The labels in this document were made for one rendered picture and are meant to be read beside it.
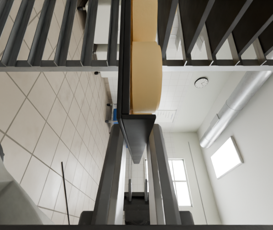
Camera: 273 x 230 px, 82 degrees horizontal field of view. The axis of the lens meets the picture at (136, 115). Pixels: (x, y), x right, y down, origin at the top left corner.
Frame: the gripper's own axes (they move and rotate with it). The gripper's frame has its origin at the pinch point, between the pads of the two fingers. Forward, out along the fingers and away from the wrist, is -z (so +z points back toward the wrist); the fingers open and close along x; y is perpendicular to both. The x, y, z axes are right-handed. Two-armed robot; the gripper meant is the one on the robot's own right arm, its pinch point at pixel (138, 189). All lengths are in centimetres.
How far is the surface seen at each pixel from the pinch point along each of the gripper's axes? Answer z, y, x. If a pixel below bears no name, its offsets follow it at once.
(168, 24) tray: -47.5, -3.0, 8.0
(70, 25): -54, -25, -27
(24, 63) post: -39, -16, -41
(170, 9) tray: -50, 1, 8
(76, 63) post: -39.1, -16.2, -22.0
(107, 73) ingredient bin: -46, -250, -52
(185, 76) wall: -44, -340, 116
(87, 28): -53, -24, -19
